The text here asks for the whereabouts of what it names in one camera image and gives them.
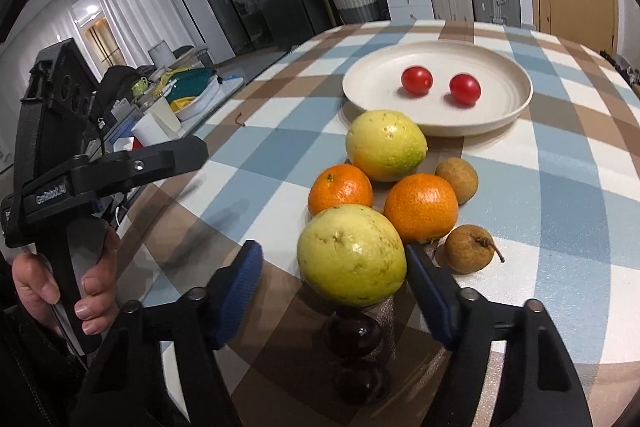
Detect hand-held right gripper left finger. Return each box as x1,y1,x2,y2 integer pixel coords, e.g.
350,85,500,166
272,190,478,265
75,239,264,427

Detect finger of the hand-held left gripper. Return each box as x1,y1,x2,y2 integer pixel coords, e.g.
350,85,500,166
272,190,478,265
70,136,209,208

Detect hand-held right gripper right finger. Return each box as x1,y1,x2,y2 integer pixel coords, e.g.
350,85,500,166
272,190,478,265
404,243,593,427

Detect brown longan with stem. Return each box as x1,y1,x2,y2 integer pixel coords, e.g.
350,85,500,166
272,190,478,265
444,224,507,275

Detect dark purple plum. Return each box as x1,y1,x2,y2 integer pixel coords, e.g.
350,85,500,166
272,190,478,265
334,359,392,407
325,312,383,358

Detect yellow-green guava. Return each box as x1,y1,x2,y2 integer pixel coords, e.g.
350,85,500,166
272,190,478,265
297,204,407,307
345,109,429,183

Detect orange mandarin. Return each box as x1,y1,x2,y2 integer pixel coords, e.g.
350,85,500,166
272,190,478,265
383,173,459,244
307,163,374,218

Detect round brown longan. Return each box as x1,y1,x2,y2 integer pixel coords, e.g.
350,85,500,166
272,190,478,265
435,157,479,206

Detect cream ceramic plate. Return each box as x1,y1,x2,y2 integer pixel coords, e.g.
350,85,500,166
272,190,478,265
342,40,534,138

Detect person's left forearm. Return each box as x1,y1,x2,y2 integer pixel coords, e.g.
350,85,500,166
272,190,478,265
0,252,93,427

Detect person's left hand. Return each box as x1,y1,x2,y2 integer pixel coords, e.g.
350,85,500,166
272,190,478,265
11,227,121,337

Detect white plastic bucket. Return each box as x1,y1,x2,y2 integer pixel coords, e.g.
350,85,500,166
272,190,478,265
131,112,167,148

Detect white plastic tub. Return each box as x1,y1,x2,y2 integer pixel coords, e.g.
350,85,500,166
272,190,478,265
172,77,222,122

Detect black backpack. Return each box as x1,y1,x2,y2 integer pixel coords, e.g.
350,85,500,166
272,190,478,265
95,66,142,108

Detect green basin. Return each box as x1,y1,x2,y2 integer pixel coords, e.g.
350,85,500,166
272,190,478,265
165,68,216,98

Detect white curtain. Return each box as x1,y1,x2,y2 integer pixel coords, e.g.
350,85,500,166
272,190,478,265
65,0,173,72

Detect checked tablecloth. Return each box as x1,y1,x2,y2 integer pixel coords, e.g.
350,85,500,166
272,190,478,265
115,19,640,427

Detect red cherry tomato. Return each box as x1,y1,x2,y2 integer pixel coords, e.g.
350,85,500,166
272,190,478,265
448,74,482,106
401,66,434,96

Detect woven laundry basket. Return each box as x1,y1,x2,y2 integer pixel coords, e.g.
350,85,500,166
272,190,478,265
331,0,383,25

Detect black shoes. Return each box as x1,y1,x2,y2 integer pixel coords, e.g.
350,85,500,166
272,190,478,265
600,49,640,96

